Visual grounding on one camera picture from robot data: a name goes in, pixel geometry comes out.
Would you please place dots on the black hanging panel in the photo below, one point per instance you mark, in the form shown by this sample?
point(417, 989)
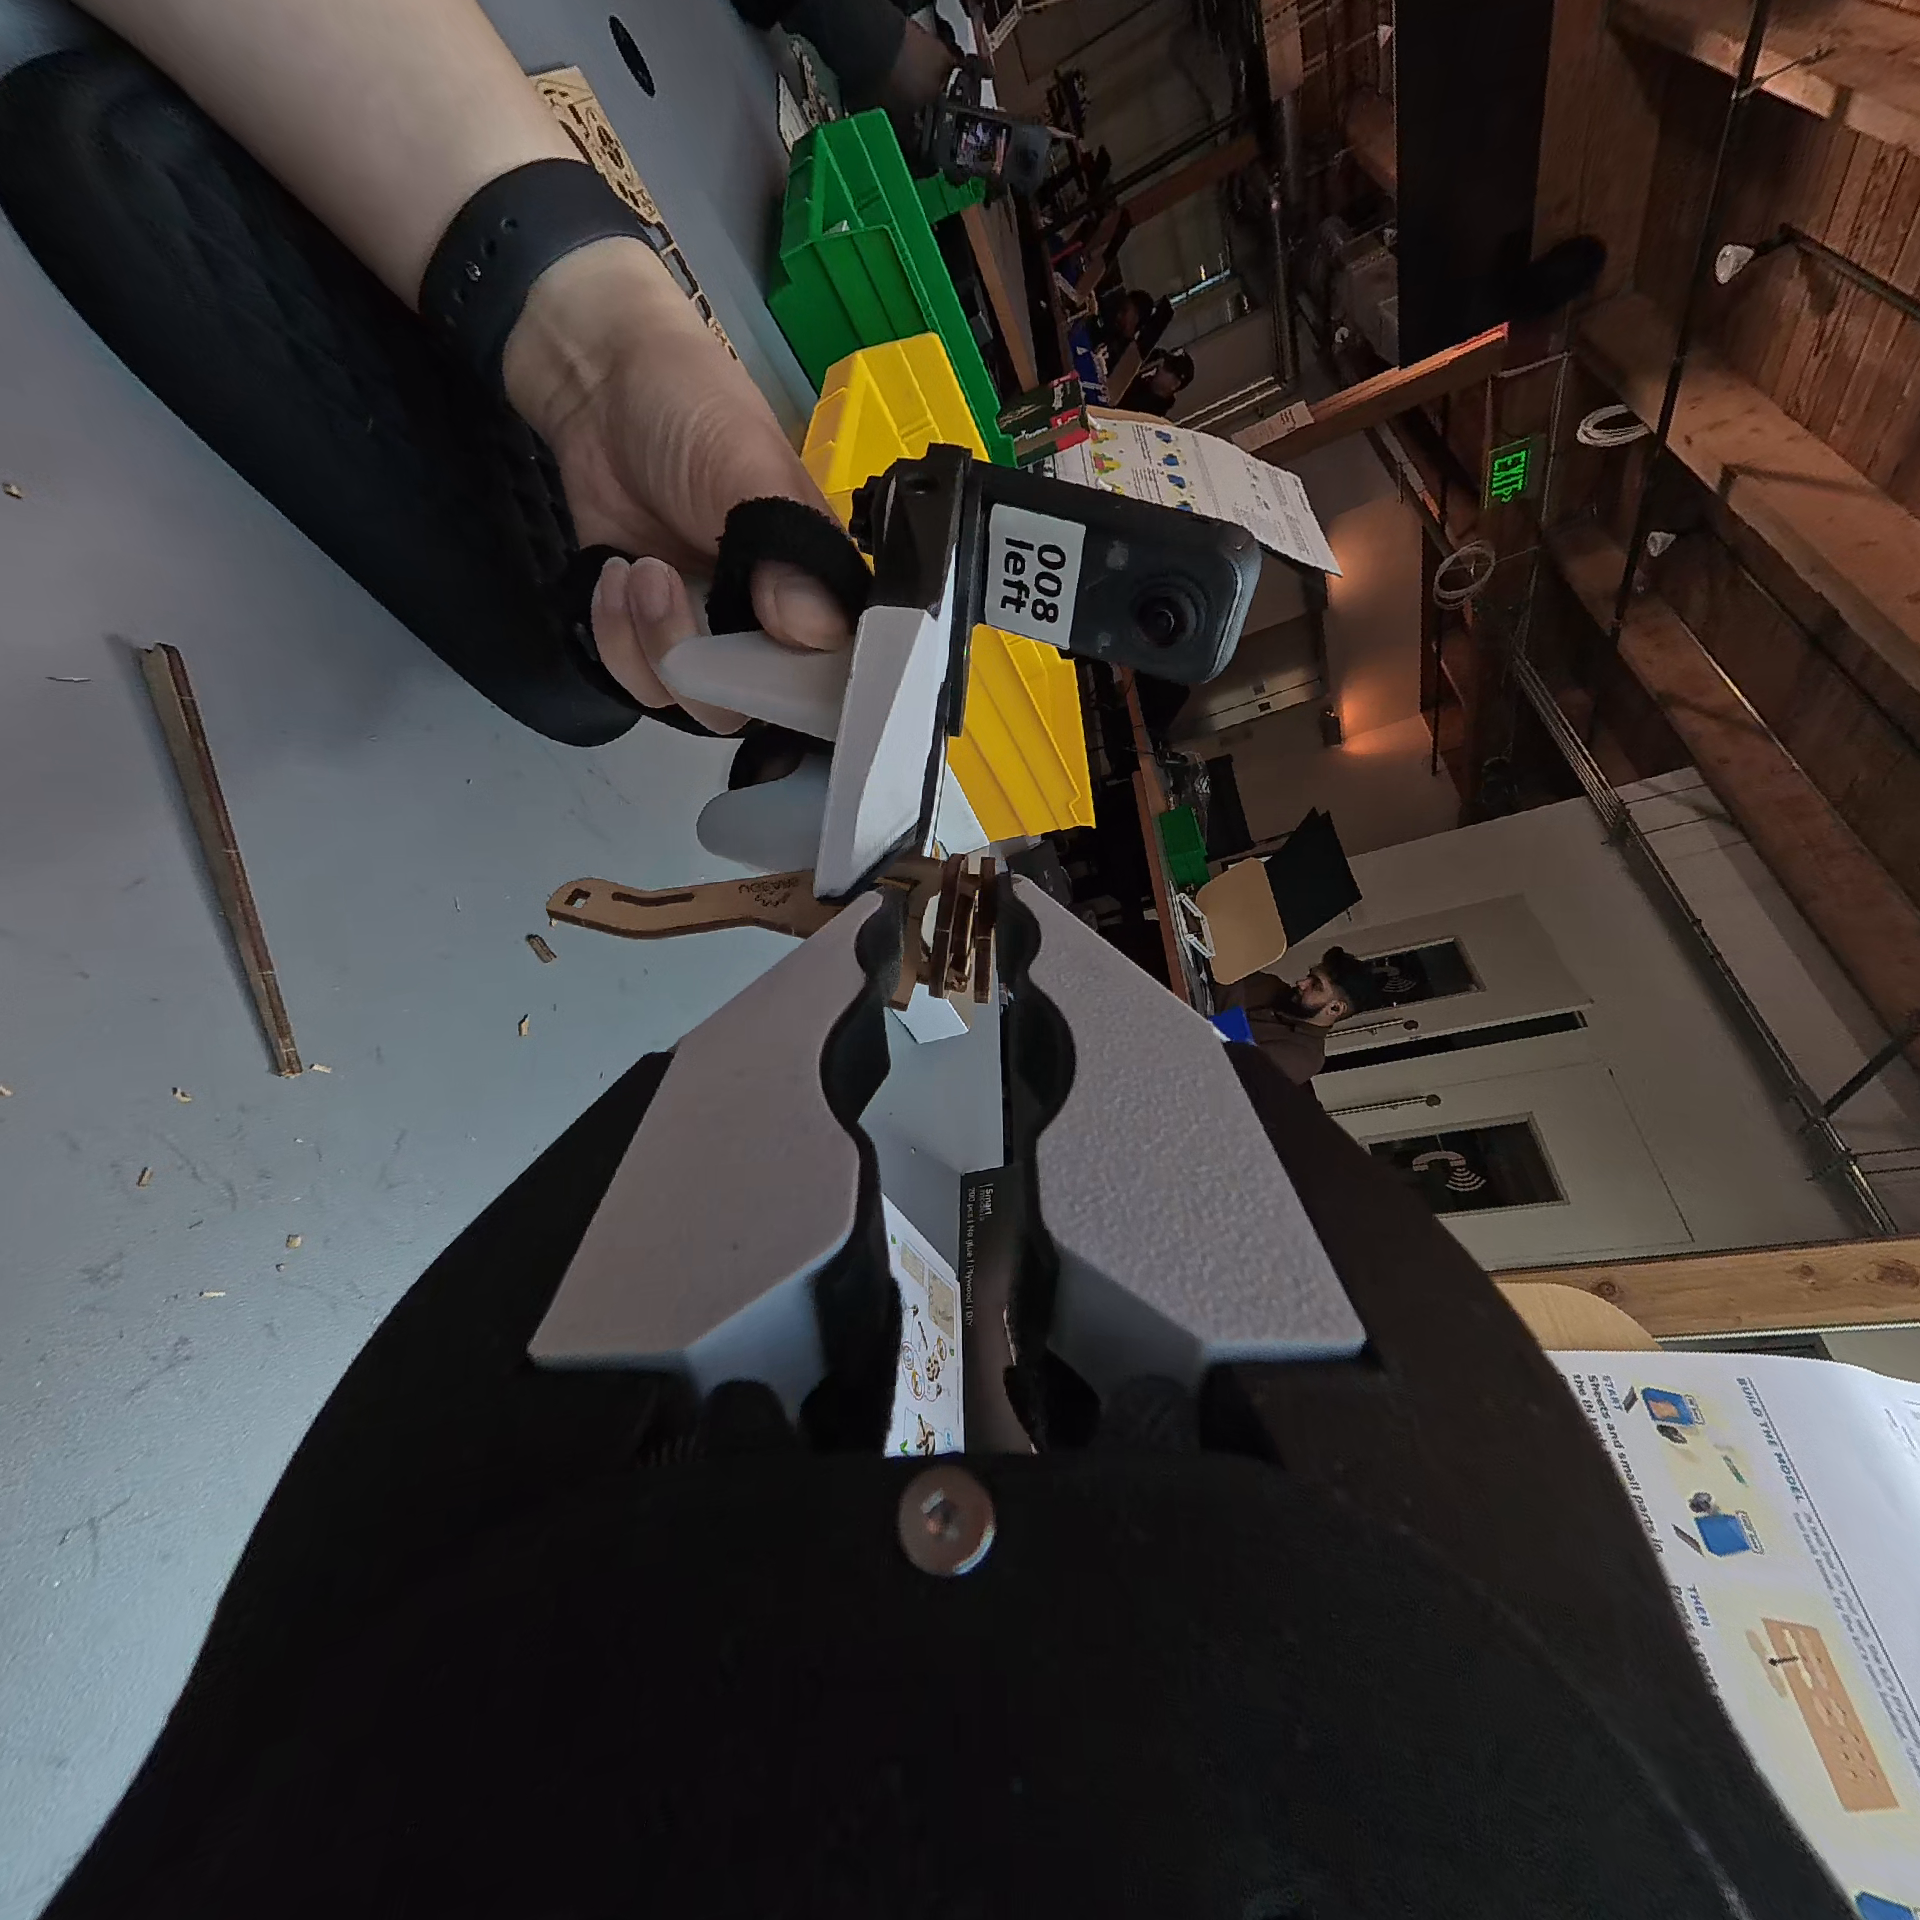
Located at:
point(1464, 148)

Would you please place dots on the person's left hand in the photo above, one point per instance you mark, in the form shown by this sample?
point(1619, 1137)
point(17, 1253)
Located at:
point(660, 421)

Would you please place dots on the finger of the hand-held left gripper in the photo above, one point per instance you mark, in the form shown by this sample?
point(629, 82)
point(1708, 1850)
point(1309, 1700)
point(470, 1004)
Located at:
point(891, 720)
point(961, 825)

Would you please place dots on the thin wooden stick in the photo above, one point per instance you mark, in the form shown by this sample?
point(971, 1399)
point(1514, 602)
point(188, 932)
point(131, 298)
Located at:
point(217, 840)

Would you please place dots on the small screen device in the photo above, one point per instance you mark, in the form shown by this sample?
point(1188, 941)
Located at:
point(971, 135)

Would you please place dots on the wooden lever part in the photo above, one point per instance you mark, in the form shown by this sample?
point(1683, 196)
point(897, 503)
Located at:
point(675, 901)

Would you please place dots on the person's left forearm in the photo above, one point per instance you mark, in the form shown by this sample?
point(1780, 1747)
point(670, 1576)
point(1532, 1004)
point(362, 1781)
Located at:
point(299, 89)

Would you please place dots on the small red green box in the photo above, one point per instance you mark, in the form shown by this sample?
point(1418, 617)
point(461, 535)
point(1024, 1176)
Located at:
point(1050, 421)

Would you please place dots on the yellow plastic bin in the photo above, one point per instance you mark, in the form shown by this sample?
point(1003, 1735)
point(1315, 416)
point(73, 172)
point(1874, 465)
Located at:
point(1020, 735)

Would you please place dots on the black table grommet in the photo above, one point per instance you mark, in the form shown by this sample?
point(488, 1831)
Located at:
point(632, 53)

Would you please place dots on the black wristwatch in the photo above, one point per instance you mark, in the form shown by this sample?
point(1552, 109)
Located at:
point(510, 248)

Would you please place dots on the printed sheet on wooden clipboard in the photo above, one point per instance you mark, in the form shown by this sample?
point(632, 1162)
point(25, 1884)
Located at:
point(1798, 1576)
point(1201, 473)

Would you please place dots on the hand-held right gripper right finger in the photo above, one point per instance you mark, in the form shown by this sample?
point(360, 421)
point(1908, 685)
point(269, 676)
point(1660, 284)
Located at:
point(1171, 1184)

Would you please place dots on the black model kit box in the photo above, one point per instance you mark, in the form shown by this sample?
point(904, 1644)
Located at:
point(978, 1243)

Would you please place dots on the green exit sign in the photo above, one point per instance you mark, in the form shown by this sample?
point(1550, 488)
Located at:
point(1515, 473)

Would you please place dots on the wooden gear wheel assembly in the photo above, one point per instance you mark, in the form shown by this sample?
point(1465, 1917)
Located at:
point(953, 930)

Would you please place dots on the black padded cushion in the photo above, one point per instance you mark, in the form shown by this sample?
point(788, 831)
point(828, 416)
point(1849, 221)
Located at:
point(225, 375)

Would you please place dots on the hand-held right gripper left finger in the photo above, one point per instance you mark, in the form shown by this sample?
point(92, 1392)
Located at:
point(721, 1184)

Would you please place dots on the wooden chair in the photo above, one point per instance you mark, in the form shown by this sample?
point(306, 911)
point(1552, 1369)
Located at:
point(1243, 914)

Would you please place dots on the plywood parts sheet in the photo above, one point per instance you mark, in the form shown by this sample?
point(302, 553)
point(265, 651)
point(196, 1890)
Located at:
point(598, 135)

